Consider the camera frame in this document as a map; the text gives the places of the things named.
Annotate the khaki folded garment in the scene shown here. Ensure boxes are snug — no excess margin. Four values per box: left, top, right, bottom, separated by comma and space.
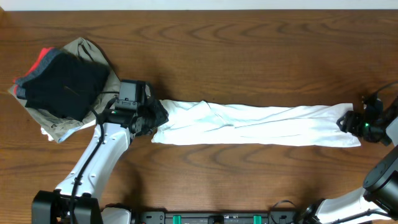
26, 37, 121, 129

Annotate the red folded garment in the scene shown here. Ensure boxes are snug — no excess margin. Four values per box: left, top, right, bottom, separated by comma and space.
12, 47, 53, 95

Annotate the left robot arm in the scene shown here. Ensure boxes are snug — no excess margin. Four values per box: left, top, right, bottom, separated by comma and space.
32, 96, 169, 224

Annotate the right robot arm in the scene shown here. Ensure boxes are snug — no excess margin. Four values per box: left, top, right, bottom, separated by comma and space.
302, 111, 397, 223

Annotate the white folded garment bottom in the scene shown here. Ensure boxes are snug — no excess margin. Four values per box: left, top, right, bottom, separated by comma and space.
40, 120, 96, 143

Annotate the white printed t-shirt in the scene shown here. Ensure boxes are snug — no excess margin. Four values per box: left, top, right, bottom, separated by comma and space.
152, 100, 361, 147

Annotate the grey blue folded garment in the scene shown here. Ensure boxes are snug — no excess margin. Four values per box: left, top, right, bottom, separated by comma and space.
15, 47, 62, 100

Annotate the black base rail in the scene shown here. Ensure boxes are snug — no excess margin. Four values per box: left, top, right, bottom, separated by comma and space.
104, 200, 312, 224

